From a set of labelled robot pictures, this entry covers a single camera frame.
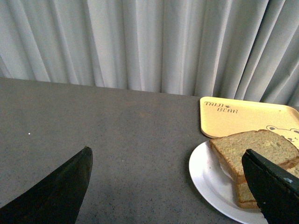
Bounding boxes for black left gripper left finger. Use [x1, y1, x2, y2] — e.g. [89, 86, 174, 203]
[0, 147, 93, 224]

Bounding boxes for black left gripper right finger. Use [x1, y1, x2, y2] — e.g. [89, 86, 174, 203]
[242, 149, 299, 224]

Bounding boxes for bread slice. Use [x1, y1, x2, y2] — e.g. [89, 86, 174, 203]
[209, 130, 299, 184]
[235, 164, 299, 210]

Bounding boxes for white round plate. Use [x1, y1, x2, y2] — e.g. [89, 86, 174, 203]
[189, 141, 268, 224]

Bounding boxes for toy fried egg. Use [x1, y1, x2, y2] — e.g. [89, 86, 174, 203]
[220, 164, 233, 181]

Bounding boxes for beige bear cartoon tray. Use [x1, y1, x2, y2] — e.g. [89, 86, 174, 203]
[199, 97, 299, 147]

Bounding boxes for grey pleated curtain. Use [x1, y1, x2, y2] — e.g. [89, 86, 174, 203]
[0, 0, 299, 106]

